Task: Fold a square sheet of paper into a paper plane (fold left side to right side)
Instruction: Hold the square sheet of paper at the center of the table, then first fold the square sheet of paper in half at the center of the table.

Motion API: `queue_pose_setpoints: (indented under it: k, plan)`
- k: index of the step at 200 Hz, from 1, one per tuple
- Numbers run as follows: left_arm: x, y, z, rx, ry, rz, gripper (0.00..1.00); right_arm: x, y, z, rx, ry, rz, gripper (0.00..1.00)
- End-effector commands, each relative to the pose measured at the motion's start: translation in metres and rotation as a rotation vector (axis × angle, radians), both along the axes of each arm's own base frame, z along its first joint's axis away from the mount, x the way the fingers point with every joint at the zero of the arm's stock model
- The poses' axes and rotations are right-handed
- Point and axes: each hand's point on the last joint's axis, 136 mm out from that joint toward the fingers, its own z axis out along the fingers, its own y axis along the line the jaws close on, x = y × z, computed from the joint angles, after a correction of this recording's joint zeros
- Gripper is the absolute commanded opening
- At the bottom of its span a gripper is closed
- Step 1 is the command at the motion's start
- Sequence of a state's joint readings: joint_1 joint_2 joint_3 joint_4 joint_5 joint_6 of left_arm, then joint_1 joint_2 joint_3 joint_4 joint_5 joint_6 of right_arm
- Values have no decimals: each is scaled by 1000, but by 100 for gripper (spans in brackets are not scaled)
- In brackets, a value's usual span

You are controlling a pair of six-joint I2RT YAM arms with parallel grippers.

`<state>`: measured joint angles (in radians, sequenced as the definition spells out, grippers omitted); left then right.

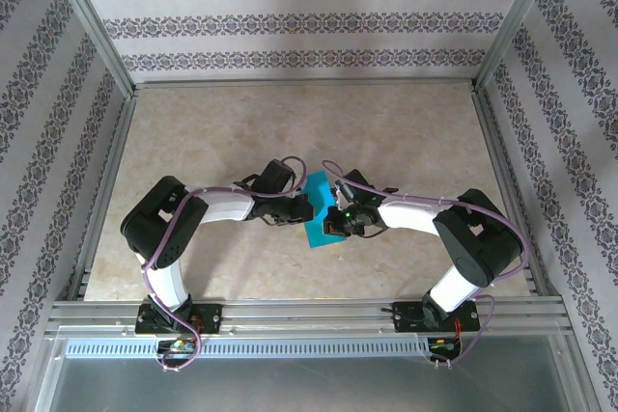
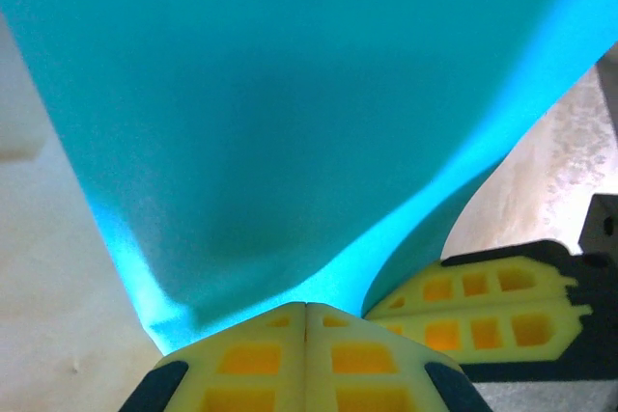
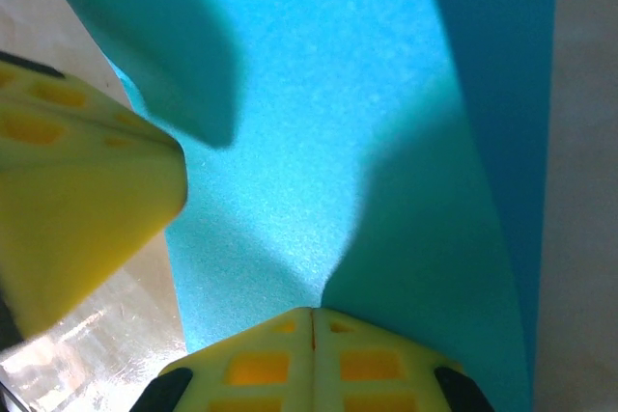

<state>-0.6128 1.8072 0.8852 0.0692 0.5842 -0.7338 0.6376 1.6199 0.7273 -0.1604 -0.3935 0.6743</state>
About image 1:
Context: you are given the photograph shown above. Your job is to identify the long aluminium base rail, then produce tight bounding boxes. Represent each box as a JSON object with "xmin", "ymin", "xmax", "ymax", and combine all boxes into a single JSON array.
[{"xmin": 46, "ymin": 296, "xmax": 574, "ymax": 336}]

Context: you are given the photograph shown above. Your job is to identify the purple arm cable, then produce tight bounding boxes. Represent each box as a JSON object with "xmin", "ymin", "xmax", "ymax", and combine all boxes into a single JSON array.
[
  {"xmin": 140, "ymin": 154, "xmax": 311, "ymax": 373},
  {"xmin": 321, "ymin": 158, "xmax": 528, "ymax": 369}
]

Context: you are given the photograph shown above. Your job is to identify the aluminium frame post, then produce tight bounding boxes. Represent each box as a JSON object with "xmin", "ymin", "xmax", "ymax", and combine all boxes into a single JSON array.
[
  {"xmin": 473, "ymin": 0, "xmax": 570, "ymax": 93},
  {"xmin": 42, "ymin": 0, "xmax": 136, "ymax": 97}
]

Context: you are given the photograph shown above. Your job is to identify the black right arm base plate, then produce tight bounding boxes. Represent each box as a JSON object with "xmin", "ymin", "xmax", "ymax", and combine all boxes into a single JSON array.
[{"xmin": 393, "ymin": 300, "xmax": 482, "ymax": 334}]

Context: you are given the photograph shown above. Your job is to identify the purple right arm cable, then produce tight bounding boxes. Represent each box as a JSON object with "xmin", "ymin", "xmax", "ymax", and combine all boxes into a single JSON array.
[{"xmin": 321, "ymin": 158, "xmax": 528, "ymax": 369}]

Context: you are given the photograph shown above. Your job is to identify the grey slotted cable duct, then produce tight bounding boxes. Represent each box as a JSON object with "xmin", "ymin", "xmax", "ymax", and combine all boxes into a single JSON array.
[{"xmin": 65, "ymin": 337, "xmax": 464, "ymax": 360}]

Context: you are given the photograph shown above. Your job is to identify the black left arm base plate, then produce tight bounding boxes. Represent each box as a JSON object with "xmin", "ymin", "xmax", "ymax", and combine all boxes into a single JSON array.
[{"xmin": 136, "ymin": 303, "xmax": 223, "ymax": 336}]

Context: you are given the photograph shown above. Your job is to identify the small circuit board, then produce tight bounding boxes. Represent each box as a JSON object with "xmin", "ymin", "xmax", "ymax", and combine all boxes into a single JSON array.
[
  {"xmin": 157, "ymin": 338, "xmax": 197, "ymax": 356},
  {"xmin": 428, "ymin": 337, "xmax": 461, "ymax": 353}
]

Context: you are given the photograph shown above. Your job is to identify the blue paper sheet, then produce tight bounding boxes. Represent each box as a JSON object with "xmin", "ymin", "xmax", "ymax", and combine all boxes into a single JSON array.
[{"xmin": 301, "ymin": 171, "xmax": 350, "ymax": 250}]

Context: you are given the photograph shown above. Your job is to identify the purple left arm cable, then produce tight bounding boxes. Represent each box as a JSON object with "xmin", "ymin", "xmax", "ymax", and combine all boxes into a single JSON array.
[{"xmin": 140, "ymin": 154, "xmax": 311, "ymax": 373}]

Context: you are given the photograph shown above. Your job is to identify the aluminium frame rail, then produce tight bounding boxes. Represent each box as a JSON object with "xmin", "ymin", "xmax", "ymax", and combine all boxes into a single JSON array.
[
  {"xmin": 130, "ymin": 77, "xmax": 479, "ymax": 91},
  {"xmin": 65, "ymin": 91, "xmax": 139, "ymax": 301},
  {"xmin": 472, "ymin": 86, "xmax": 561, "ymax": 300}
]

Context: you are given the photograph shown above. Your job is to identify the grey metal sheet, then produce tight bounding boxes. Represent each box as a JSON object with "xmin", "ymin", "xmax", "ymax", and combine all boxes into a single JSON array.
[{"xmin": 28, "ymin": 334, "xmax": 595, "ymax": 412}]

